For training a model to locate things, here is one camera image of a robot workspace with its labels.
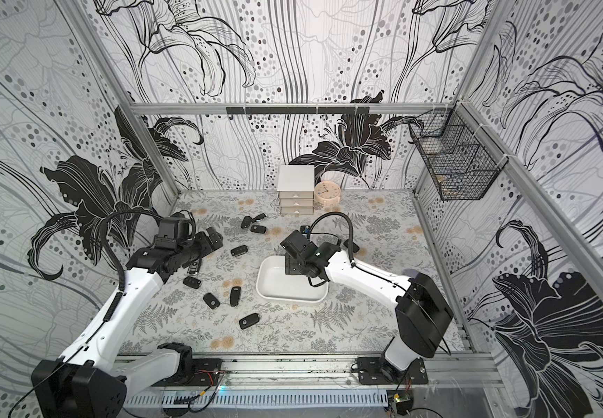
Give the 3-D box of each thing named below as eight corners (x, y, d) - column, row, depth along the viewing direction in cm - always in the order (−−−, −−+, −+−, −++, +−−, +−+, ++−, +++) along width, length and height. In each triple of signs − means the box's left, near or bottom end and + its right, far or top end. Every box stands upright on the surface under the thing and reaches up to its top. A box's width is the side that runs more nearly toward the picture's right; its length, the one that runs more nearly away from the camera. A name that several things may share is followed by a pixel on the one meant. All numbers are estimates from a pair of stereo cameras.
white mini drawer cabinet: (278, 216, 112) (274, 194, 102) (281, 185, 125) (278, 162, 114) (314, 216, 112) (314, 194, 102) (313, 184, 125) (313, 162, 114)
